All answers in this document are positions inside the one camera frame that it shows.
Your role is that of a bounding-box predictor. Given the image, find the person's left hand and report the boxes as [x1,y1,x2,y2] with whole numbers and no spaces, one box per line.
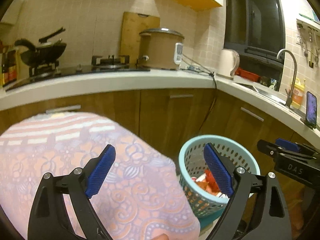
[151,233,169,240]

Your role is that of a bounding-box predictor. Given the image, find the black power cable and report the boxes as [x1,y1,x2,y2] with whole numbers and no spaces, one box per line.
[182,53,218,131]

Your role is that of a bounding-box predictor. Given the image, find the brown rice cooker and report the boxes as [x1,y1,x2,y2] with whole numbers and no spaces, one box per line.
[137,28,184,70]

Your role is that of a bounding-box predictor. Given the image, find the chrome sink faucet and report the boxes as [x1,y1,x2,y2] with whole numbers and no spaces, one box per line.
[277,48,298,108]

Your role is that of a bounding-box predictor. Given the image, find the red plastic bag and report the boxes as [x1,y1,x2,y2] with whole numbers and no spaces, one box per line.
[204,169,220,196]

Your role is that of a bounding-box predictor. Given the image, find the red tray on counter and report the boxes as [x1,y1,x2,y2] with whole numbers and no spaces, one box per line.
[235,68,260,82]

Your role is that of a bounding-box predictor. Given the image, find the yellow detergent bottle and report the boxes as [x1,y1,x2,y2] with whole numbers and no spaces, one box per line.
[291,78,305,109]

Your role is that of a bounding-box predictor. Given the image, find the pink patterned tablecloth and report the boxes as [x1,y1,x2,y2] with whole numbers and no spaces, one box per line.
[1,113,200,239]

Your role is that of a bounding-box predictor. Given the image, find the black gas stove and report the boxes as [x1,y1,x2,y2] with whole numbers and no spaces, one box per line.
[5,55,150,92]

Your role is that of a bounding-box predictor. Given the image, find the cabinet door handle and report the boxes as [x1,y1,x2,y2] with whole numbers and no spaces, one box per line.
[169,94,194,99]
[240,107,264,122]

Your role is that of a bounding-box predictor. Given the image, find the right cabinet door handle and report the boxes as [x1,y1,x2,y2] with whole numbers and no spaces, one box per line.
[240,107,264,122]

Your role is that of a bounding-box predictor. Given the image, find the white electric kettle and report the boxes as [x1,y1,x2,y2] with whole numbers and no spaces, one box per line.
[217,49,240,80]

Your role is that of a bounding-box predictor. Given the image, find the wooden cutting board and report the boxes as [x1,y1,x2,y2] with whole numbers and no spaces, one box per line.
[119,12,160,64]

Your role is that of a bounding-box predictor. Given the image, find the dark sauce bottle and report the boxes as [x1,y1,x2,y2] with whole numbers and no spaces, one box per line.
[7,50,17,82]
[1,52,9,86]

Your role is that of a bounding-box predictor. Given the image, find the light blue trash basket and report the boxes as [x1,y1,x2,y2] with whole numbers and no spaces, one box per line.
[178,135,260,229]

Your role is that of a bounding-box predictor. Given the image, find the smartphone on stand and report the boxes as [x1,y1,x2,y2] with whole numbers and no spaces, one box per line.
[300,91,317,129]

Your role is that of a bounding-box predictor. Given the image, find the black frying pan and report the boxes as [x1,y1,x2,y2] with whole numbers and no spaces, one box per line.
[14,27,67,67]

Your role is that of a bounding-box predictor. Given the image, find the left cabinet door handle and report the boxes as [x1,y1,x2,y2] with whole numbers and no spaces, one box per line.
[169,94,194,99]

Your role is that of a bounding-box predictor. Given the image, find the dark kitchen window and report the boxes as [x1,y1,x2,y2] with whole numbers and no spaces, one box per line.
[224,0,285,90]

